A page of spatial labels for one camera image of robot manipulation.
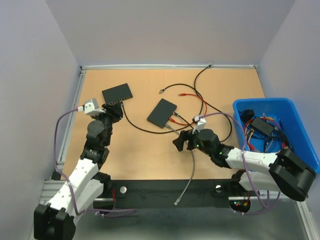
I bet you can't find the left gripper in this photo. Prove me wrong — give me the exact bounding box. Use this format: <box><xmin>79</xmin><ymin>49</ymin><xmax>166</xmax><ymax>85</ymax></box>
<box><xmin>91</xmin><ymin>101</ymin><xmax>123</xmax><ymax>147</ymax></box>

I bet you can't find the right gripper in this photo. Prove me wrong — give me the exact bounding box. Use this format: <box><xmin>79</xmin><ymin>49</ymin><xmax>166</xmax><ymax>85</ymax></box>
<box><xmin>172</xmin><ymin>124</ymin><xmax>213</xmax><ymax>158</ymax></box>

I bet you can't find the black ethernet cable long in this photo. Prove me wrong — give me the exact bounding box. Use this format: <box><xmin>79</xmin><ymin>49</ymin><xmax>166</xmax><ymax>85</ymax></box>
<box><xmin>120</xmin><ymin>63</ymin><xmax>233</xmax><ymax>142</ymax></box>

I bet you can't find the black network switch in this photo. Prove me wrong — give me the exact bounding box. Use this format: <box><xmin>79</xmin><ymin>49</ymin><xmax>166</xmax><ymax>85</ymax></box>
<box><xmin>101</xmin><ymin>83</ymin><xmax>133</xmax><ymax>105</ymax></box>
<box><xmin>147</xmin><ymin>98</ymin><xmax>177</xmax><ymax>129</ymax></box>

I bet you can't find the black ethernet cable short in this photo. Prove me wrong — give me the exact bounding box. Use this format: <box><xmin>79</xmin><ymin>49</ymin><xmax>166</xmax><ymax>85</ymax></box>
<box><xmin>158</xmin><ymin>83</ymin><xmax>207</xmax><ymax>129</ymax></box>

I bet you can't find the red ethernet cable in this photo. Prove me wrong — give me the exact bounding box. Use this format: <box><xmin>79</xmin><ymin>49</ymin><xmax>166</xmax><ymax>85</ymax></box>
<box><xmin>167</xmin><ymin>92</ymin><xmax>210</xmax><ymax>126</ymax></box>

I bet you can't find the grey ethernet cable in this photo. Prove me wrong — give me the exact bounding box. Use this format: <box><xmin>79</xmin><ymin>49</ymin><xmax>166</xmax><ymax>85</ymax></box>
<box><xmin>164</xmin><ymin>122</ymin><xmax>196</xmax><ymax>207</ymax></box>

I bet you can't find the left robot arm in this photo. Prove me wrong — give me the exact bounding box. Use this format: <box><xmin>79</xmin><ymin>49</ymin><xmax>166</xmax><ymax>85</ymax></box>
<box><xmin>33</xmin><ymin>100</ymin><xmax>123</xmax><ymax>240</ymax></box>

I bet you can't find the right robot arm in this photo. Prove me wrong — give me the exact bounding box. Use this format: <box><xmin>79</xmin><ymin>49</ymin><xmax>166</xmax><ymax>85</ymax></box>
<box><xmin>172</xmin><ymin>129</ymin><xmax>317</xmax><ymax>202</ymax></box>

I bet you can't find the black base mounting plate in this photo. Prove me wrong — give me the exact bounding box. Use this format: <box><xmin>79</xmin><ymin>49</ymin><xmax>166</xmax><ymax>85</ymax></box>
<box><xmin>93</xmin><ymin>179</ymin><xmax>255</xmax><ymax>210</ymax></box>

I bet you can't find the black power adapter in bin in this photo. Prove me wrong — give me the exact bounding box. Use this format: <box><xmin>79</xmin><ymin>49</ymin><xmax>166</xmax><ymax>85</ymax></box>
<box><xmin>251</xmin><ymin>117</ymin><xmax>274</xmax><ymax>136</ymax></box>

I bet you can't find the blue plastic bin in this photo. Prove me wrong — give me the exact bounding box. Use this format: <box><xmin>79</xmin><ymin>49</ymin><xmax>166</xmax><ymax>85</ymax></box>
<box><xmin>232</xmin><ymin>97</ymin><xmax>320</xmax><ymax>176</ymax></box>

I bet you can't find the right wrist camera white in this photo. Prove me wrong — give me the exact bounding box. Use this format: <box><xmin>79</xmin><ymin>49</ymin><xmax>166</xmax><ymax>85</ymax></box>
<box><xmin>192</xmin><ymin>115</ymin><xmax>207</xmax><ymax>134</ymax></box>

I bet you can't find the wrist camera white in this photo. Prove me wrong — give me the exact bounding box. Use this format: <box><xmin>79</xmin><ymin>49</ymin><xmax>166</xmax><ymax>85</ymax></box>
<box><xmin>76</xmin><ymin>98</ymin><xmax>105</xmax><ymax>117</ymax></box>
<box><xmin>192</xmin><ymin>115</ymin><xmax>207</xmax><ymax>134</ymax></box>

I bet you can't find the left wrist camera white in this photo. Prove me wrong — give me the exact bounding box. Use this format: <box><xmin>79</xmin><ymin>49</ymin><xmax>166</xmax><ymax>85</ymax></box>
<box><xmin>76</xmin><ymin>98</ymin><xmax>105</xmax><ymax>117</ymax></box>

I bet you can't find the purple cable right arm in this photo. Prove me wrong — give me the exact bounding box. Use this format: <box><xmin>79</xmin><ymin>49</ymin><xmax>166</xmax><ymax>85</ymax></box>
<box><xmin>197</xmin><ymin>112</ymin><xmax>281</xmax><ymax>216</ymax></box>

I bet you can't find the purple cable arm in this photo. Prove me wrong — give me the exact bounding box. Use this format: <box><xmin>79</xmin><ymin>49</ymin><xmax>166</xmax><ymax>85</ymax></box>
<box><xmin>197</xmin><ymin>112</ymin><xmax>281</xmax><ymax>216</ymax></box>
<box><xmin>53</xmin><ymin>107</ymin><xmax>138</xmax><ymax>218</ymax></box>

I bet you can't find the tangle of cables in bin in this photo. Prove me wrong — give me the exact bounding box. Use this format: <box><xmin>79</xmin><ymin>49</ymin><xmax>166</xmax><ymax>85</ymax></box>
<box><xmin>237</xmin><ymin>109</ymin><xmax>296</xmax><ymax>153</ymax></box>

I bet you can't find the aluminium front rail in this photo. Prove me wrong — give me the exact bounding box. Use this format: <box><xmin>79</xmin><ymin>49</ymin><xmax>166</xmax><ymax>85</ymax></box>
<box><xmin>41</xmin><ymin>179</ymin><xmax>309</xmax><ymax>202</ymax></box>

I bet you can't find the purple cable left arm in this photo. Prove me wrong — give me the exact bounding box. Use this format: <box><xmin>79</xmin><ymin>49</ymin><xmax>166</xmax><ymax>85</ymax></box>
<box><xmin>53</xmin><ymin>107</ymin><xmax>138</xmax><ymax>218</ymax></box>

